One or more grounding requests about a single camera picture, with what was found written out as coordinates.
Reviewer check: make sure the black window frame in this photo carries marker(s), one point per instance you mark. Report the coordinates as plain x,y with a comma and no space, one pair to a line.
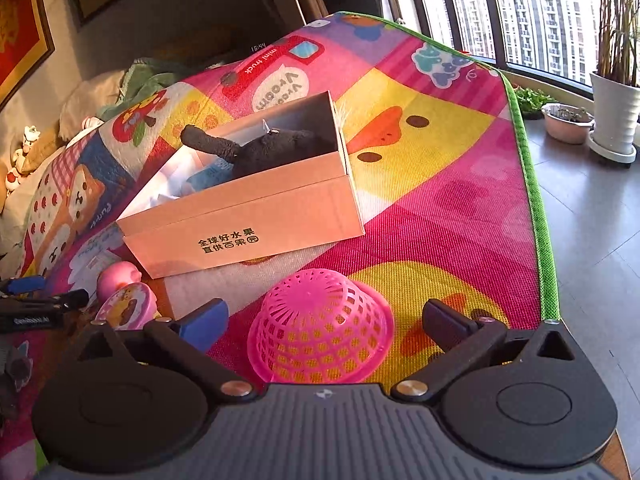
500,50

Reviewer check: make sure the beige pillow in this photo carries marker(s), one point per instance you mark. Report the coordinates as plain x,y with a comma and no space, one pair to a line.
90,100

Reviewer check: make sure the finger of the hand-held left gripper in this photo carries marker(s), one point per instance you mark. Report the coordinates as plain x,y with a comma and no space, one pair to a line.
25,285
55,302

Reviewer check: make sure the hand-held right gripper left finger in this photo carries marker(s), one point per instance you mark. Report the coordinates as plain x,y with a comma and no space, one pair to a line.
205,322

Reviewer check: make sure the pink flowerpot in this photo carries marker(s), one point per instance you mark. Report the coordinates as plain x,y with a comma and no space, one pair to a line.
567,125

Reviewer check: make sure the white paper card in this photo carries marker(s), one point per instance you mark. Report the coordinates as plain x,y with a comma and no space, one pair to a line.
167,187

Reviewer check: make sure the colourful cartoon play mat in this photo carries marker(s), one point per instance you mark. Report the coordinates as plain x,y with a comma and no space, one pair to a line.
440,200

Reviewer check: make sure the pink plastic mesh basket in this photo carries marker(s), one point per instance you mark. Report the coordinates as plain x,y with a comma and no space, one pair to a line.
320,325

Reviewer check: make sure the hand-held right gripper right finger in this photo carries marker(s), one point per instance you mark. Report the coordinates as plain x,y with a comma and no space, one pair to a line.
445,322

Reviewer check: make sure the blue packet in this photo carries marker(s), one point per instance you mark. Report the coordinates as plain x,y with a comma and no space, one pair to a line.
212,177

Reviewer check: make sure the pink cardboard box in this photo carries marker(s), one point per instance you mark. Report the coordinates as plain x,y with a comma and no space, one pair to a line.
280,215

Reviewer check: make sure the beige bed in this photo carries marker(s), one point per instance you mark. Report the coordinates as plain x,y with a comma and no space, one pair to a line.
15,220

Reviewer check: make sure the white pot with tall plant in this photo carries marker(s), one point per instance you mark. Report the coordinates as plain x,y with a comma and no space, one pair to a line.
615,110

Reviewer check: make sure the black plush toy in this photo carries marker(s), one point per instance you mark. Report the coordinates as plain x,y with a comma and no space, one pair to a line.
280,152

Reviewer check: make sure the brown pillow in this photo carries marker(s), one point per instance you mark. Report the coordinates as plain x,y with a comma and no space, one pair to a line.
47,147

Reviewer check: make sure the green blanket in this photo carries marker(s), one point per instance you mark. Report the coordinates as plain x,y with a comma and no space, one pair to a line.
150,77

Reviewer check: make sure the small green potted plant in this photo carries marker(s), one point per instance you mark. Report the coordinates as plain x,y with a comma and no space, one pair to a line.
532,100

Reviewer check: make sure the row of small plush toys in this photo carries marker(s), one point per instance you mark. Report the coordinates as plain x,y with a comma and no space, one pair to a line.
22,160

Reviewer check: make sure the pink pig toy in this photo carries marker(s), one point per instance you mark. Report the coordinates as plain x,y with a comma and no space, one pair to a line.
117,277

